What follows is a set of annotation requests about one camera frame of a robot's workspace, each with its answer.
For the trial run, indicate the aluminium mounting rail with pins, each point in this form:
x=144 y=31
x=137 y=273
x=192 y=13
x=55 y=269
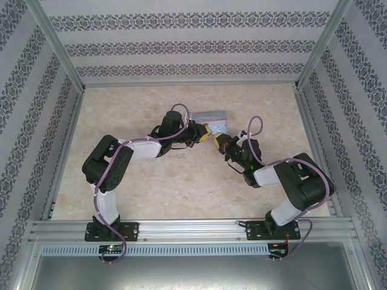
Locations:
x=193 y=229

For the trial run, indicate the pastel cartoon tin box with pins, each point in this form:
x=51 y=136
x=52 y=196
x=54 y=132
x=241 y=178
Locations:
x=211 y=117

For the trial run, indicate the grey metal sheet panel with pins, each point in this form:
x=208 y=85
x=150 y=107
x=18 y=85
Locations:
x=193 y=273

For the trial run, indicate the right controller circuit board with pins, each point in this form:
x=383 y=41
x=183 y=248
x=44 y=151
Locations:
x=278 y=252

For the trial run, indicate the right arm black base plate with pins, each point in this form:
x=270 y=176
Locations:
x=257 y=229

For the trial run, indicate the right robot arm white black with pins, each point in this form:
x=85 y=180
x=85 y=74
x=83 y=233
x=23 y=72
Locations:
x=299 y=181

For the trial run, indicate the aluminium frame post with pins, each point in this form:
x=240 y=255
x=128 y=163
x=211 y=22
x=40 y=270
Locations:
x=57 y=45
x=323 y=45

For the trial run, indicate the aluminium side rail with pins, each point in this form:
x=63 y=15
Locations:
x=65 y=151
x=317 y=136

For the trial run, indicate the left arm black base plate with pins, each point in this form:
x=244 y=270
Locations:
x=130 y=231

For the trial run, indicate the left controller circuit board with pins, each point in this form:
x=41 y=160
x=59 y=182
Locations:
x=111 y=249

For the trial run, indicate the controller circuit board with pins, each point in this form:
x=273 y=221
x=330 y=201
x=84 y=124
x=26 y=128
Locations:
x=278 y=252
x=111 y=249

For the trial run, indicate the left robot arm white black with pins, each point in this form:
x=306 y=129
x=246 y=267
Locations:
x=145 y=149

